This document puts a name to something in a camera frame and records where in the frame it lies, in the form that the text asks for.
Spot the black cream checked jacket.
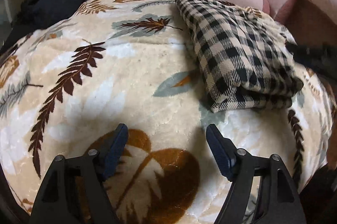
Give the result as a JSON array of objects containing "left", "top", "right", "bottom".
[{"left": 175, "top": 0, "right": 303, "bottom": 113}]

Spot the cream leaf-print fleece blanket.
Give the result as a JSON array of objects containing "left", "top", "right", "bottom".
[{"left": 1, "top": 0, "right": 333, "bottom": 223}]

